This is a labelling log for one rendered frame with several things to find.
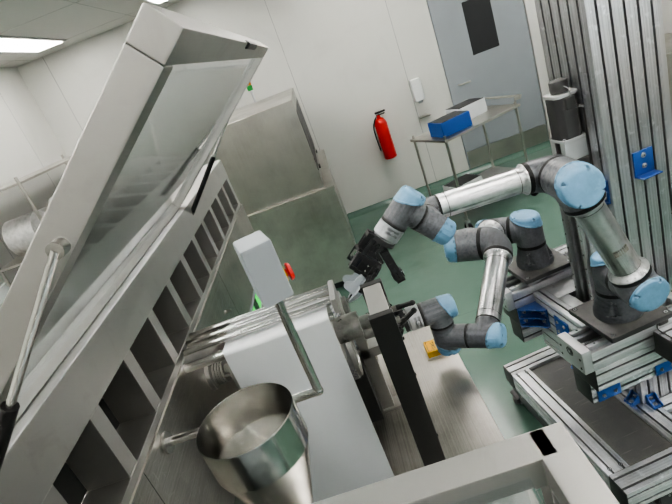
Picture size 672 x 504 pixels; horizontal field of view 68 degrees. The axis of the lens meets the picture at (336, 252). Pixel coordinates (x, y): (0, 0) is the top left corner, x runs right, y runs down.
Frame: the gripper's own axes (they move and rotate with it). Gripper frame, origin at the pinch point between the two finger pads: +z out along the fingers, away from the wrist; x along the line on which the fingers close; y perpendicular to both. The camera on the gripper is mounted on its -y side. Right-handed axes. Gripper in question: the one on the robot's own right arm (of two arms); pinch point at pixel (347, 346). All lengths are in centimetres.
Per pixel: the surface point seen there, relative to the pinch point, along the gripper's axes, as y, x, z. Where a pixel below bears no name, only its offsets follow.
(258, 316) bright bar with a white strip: 37, 34, 12
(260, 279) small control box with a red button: 57, 65, 1
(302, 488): 32, 82, 4
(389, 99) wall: 6, -444, -96
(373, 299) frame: 35, 42, -14
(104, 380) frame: 50, 65, 30
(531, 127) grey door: -81, -444, -244
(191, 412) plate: 28, 48, 29
